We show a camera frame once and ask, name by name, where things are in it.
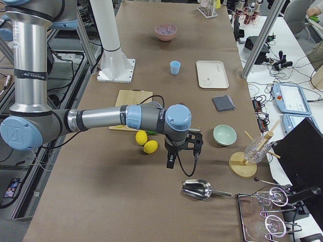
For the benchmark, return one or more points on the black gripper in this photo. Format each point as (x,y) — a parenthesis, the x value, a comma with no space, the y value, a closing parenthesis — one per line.
(171,148)

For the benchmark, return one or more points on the metal ice scoop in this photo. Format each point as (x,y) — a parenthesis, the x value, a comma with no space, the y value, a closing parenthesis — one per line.
(201,189)

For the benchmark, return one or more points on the light blue plastic cup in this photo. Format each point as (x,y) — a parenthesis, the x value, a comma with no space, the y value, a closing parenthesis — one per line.
(175,67)

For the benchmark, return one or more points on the pink bowl of ice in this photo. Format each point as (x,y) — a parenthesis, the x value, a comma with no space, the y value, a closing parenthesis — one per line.
(165,31)

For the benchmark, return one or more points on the white cup rack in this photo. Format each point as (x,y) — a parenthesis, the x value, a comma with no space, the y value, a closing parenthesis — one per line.
(208,8)

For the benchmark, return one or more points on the yellow lemon outer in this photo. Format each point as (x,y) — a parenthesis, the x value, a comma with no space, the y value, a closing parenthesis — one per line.
(150,147)

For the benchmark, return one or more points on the green lime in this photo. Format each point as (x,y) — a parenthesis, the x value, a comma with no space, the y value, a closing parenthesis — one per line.
(151,133)

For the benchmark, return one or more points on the yellow lemon near board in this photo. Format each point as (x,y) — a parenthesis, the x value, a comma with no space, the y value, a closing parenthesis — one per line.
(141,137)

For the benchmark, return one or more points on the mint green bowl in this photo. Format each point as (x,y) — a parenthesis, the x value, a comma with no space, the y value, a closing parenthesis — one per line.
(224,135)

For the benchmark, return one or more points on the wooden glass stand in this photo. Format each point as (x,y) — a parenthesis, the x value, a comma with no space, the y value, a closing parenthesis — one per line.
(244,164)

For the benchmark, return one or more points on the wooden cutting board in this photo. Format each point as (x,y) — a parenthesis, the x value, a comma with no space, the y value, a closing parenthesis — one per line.
(130,97)

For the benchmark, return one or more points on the grey folded cloth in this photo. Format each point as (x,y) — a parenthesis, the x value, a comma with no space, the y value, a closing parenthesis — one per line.
(223,103)

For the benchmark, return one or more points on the crystal glass on stand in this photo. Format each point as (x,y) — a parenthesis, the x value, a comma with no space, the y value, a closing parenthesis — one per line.
(257,150)

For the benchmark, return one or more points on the cream rabbit tray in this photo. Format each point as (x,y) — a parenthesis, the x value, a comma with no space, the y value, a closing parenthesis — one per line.
(211,74)

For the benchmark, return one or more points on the teach pendant lower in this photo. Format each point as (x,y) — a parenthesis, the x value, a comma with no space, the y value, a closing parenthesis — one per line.
(290,121)

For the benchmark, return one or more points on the teach pendant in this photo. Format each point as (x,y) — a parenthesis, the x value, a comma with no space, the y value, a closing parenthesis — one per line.
(290,98)
(290,121)

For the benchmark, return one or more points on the teach pendant upper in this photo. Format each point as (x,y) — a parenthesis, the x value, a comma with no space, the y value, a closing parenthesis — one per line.
(290,98)

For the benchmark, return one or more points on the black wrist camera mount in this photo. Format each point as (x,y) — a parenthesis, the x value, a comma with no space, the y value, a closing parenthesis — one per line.
(195,141)

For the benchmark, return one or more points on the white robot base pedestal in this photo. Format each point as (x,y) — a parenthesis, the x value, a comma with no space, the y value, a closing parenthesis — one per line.
(114,65)

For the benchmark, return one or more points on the aluminium frame post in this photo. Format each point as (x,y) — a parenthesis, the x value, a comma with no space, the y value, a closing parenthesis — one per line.
(267,26)

